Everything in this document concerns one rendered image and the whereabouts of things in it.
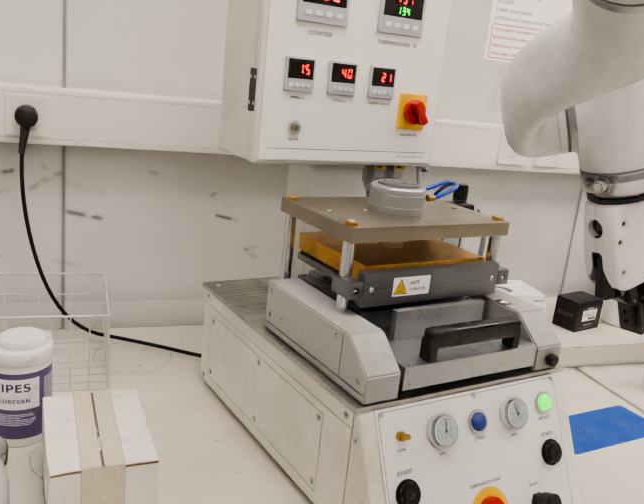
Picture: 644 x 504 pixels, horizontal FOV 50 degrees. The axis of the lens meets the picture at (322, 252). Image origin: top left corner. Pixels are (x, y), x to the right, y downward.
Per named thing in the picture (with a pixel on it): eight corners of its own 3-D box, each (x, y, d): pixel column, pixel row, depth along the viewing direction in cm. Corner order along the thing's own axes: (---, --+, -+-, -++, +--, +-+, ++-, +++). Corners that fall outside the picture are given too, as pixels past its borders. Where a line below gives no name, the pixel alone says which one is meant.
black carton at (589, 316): (551, 323, 154) (557, 294, 152) (575, 318, 159) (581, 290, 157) (574, 332, 149) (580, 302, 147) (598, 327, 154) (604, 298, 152)
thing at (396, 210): (256, 246, 105) (263, 162, 101) (415, 238, 121) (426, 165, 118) (342, 299, 85) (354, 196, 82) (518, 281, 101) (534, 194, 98)
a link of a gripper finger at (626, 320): (623, 291, 76) (628, 344, 79) (642, 281, 78) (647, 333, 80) (599, 285, 79) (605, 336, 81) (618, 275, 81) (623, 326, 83)
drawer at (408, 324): (282, 311, 104) (287, 261, 102) (398, 298, 116) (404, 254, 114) (401, 397, 80) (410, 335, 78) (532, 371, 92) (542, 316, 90)
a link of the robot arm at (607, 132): (574, 180, 73) (671, 166, 70) (560, 53, 68) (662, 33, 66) (568, 160, 80) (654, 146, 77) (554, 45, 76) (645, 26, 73)
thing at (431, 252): (297, 258, 101) (303, 194, 99) (414, 251, 113) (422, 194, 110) (363, 296, 87) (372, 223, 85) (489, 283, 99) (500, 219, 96)
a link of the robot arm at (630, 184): (624, 179, 69) (626, 207, 70) (680, 154, 73) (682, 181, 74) (560, 172, 77) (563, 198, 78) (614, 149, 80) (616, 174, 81)
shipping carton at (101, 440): (42, 455, 93) (42, 394, 91) (140, 446, 98) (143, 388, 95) (37, 546, 76) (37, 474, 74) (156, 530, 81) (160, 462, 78)
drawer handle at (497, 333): (418, 357, 83) (423, 326, 82) (507, 342, 90) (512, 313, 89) (429, 363, 81) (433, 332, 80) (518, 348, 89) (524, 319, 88)
